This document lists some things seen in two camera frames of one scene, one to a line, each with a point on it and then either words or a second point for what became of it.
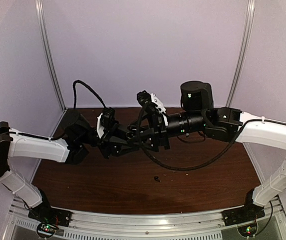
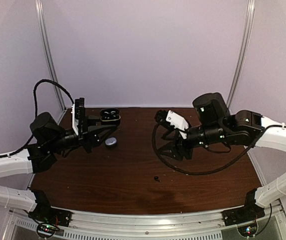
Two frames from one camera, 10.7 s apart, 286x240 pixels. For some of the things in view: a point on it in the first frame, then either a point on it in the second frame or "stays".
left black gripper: x=112 y=140 -> x=90 y=136
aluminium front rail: x=209 y=225 stays
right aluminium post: x=237 y=81 stays
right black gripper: x=158 y=133 -> x=177 y=147
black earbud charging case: x=130 y=133 -> x=109 y=116
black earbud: x=157 y=178 stays
